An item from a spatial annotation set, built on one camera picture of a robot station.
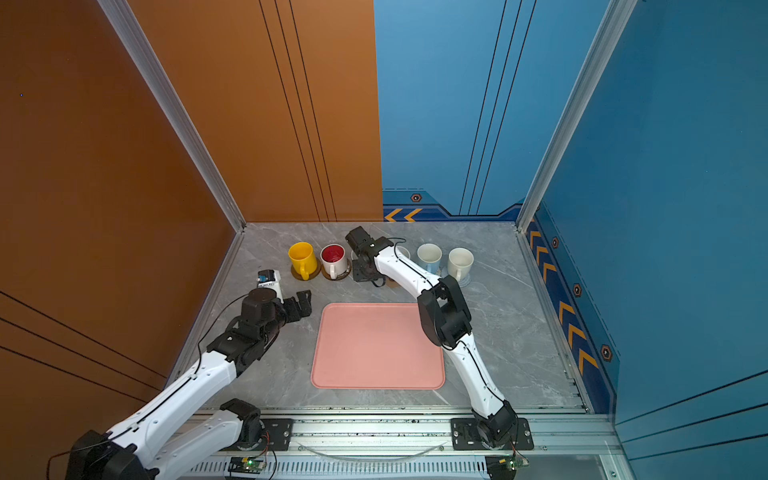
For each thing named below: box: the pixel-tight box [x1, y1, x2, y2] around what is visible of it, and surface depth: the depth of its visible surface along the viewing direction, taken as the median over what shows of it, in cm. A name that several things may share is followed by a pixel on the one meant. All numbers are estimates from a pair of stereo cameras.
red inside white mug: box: [320, 243, 347, 280], surface depth 102 cm
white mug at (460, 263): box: [447, 247, 475, 282], surface depth 99 cm
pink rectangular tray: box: [311, 303, 445, 390], surface depth 90 cm
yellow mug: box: [288, 241, 318, 281], surface depth 99 cm
